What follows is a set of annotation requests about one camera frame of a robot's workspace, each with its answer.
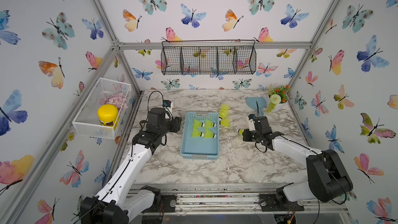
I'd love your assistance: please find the light blue plastic scoop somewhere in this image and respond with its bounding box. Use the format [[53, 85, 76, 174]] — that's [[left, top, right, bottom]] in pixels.
[[246, 97, 268, 117]]

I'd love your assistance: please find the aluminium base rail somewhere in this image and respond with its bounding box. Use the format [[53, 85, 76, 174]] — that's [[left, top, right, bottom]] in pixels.
[[130, 183, 324, 217]]

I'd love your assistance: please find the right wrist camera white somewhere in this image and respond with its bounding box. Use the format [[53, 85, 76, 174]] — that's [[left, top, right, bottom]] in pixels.
[[248, 114, 256, 131]]

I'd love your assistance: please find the yellow lidded jar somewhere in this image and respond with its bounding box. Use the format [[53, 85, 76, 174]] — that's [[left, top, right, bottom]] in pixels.
[[97, 105, 119, 129]]

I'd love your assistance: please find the light blue plastic storage basket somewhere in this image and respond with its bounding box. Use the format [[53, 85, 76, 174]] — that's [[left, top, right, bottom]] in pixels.
[[180, 112, 220, 160]]

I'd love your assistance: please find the black wire wall basket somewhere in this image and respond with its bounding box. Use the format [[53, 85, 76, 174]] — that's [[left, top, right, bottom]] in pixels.
[[159, 39, 257, 76]]

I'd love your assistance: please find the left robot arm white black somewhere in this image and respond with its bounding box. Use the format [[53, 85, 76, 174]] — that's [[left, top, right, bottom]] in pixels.
[[78, 107, 182, 224]]

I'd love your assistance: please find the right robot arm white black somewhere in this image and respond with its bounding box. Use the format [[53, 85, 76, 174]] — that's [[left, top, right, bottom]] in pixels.
[[239, 114, 353, 212]]

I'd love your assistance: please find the pink round item in basket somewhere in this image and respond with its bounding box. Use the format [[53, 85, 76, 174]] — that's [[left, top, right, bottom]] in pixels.
[[105, 93, 128, 111]]

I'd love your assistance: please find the white mesh wall basket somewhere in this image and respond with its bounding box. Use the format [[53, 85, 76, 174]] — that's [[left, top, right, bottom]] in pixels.
[[73, 78, 131, 139]]

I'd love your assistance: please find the yellow shuttlecock nested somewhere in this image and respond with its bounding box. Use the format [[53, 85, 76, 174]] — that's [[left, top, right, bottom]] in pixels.
[[219, 118, 230, 128]]

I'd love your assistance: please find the yellow shuttlecock bottom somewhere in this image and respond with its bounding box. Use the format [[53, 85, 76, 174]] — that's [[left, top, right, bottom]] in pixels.
[[204, 119, 217, 129]]

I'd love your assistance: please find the artificial plant in white pot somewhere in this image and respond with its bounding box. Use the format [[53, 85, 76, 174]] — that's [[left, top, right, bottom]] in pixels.
[[266, 85, 291, 113]]

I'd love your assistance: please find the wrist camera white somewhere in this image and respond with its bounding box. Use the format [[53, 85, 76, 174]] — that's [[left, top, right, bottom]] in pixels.
[[162, 100, 173, 114], [248, 114, 256, 131]]

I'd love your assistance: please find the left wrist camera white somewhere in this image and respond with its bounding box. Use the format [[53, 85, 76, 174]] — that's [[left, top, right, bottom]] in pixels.
[[162, 100, 173, 114]]

